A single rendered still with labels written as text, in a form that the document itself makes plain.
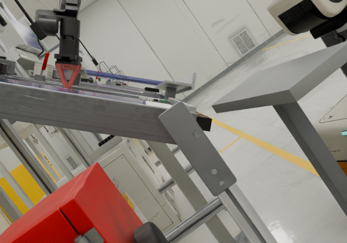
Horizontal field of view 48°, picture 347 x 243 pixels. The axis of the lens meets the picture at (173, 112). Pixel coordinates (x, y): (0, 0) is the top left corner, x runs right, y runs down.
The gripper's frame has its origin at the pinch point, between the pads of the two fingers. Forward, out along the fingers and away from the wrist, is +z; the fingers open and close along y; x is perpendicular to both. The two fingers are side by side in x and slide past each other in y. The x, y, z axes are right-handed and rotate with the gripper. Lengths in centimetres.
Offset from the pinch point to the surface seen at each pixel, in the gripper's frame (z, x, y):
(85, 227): 8, 18, 92
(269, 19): -170, 307, -758
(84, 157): 39, -6, -92
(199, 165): 11, 32, 54
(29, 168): 29.8, -15.8, -21.2
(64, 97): 1.3, 8.5, 48.9
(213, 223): 54, 55, -39
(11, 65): -5.7, -20.7, -13.3
